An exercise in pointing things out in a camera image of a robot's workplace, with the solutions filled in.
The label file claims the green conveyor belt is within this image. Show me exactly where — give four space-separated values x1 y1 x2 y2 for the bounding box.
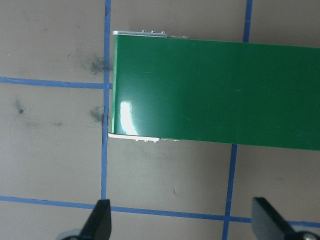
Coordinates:
107 29 320 152

